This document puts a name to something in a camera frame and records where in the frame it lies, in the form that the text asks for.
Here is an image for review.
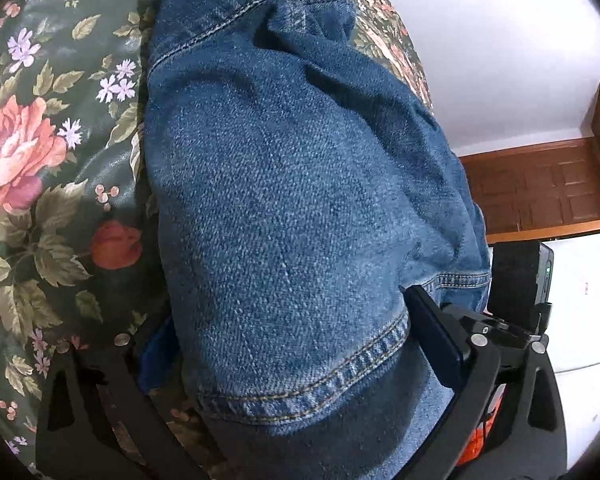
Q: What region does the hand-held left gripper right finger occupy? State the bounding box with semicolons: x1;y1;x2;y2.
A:
402;284;568;480

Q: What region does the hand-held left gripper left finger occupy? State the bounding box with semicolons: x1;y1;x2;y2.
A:
35;320;221;480

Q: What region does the blue denim jacket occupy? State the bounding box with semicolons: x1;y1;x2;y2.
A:
140;0;493;480

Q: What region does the white cabinet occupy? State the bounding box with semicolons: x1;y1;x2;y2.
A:
540;230;600;461

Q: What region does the brown wooden door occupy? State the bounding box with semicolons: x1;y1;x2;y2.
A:
457;77;600;246

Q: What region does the orange cloth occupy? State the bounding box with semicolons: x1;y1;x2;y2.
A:
460;385;506;466

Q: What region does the dark floral blanket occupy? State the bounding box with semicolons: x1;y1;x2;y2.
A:
0;0;436;480

